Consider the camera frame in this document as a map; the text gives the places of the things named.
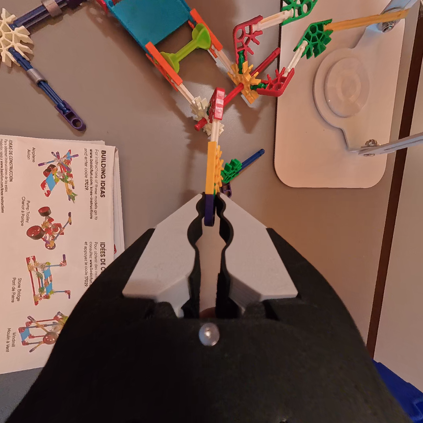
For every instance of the colourful toy construction model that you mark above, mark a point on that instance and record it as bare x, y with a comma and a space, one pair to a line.
152, 19

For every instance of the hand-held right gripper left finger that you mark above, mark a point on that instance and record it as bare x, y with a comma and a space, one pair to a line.
162, 264

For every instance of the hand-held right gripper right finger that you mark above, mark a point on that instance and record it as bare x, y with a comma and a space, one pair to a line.
261, 264

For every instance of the small purple toy connector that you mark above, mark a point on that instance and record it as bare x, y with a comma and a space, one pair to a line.
227, 191

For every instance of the illustrated instruction booklet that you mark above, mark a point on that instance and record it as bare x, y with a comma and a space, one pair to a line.
82, 231

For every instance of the white metal stand base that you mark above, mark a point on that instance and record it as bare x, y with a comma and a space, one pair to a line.
304, 158

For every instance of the blue rod cross toy assembly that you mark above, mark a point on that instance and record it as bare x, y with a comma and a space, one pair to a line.
13, 36

